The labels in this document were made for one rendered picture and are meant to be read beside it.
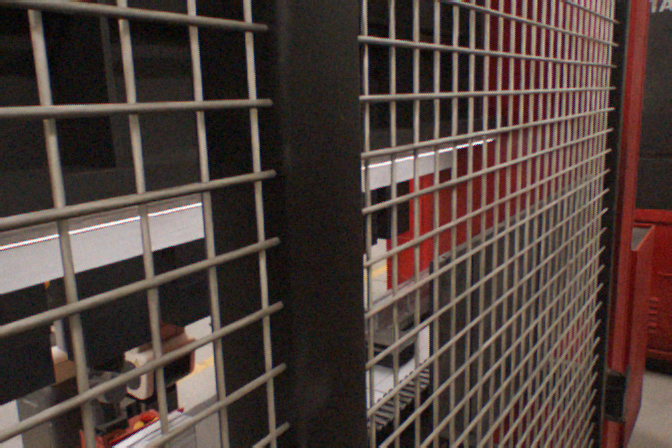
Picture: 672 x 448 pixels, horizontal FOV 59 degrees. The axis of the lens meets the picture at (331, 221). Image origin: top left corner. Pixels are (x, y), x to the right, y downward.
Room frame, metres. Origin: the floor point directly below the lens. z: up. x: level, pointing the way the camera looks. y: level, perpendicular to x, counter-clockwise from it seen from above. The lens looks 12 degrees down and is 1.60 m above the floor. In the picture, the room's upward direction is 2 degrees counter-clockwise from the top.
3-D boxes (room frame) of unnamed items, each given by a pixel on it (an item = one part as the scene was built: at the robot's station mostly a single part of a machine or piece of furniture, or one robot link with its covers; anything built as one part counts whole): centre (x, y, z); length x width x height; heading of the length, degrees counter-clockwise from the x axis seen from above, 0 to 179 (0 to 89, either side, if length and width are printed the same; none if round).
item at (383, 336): (1.38, -0.06, 1.01); 0.26 x 0.12 x 0.05; 55
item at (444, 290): (1.37, -0.48, 1.12); 1.13 x 0.02 x 0.44; 145
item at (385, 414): (1.07, -0.14, 1.02); 0.37 x 0.06 x 0.04; 145
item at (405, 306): (1.92, -0.25, 0.92); 0.50 x 0.06 x 0.10; 145
